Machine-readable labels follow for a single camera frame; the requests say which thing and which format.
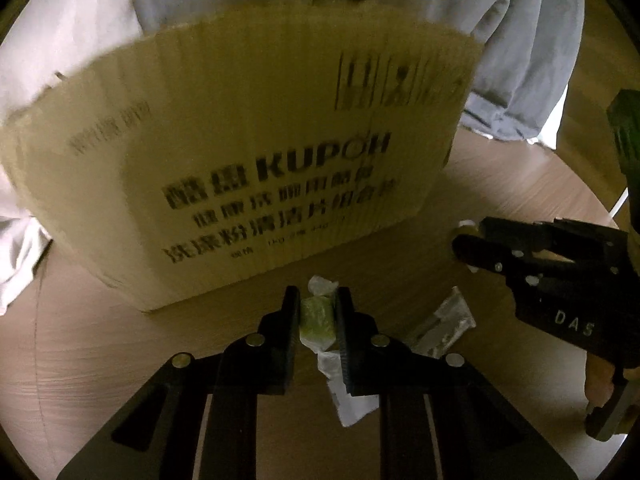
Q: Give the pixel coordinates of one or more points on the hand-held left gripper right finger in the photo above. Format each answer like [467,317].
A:
[350,340]

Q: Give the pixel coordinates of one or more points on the printed cardboard box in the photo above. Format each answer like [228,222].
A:
[240,160]

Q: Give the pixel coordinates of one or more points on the white green twist candy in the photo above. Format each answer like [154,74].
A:
[315,321]

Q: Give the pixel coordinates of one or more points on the clear plastic snack packet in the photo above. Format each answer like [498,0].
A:
[445,325]

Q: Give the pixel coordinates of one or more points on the person's right hand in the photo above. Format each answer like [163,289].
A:
[598,377]

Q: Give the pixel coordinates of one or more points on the grey curtain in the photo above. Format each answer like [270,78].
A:
[510,50]

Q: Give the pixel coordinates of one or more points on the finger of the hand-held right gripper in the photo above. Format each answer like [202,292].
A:
[487,255]
[550,237]

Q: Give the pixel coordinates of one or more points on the pale pink curtain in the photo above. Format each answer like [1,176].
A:
[55,60]

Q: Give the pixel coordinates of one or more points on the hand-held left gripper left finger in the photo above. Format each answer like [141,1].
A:
[286,332]

